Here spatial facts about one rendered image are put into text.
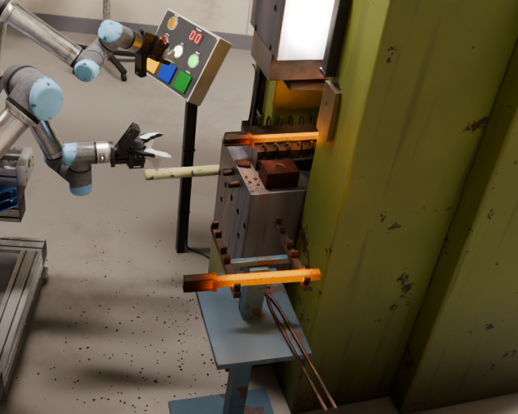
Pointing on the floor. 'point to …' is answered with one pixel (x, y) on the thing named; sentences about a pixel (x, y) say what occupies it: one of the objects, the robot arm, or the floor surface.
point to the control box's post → (185, 177)
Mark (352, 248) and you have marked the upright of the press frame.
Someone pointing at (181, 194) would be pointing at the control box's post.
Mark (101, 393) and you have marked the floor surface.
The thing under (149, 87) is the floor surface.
